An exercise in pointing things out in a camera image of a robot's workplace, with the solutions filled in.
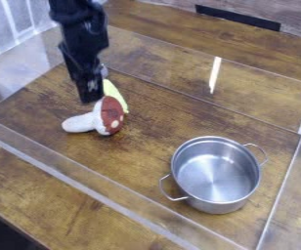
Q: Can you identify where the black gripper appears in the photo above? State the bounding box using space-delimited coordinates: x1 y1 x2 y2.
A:
57 19 111 104

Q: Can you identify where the brown and white plush mushroom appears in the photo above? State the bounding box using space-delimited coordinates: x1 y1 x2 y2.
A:
62 96 125 136

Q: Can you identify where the silver pot with handles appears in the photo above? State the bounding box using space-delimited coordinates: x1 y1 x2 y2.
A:
158 136 269 215

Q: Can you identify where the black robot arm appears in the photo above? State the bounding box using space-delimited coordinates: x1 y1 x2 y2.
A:
49 0 109 104

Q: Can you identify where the clear acrylic front barrier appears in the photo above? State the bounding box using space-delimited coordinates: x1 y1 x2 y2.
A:
0 124 247 250

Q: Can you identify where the black bar on table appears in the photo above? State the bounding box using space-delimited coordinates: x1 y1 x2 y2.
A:
195 5 281 31

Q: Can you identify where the spoon with yellow handle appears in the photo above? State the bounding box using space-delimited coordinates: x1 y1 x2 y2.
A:
99 64 129 113

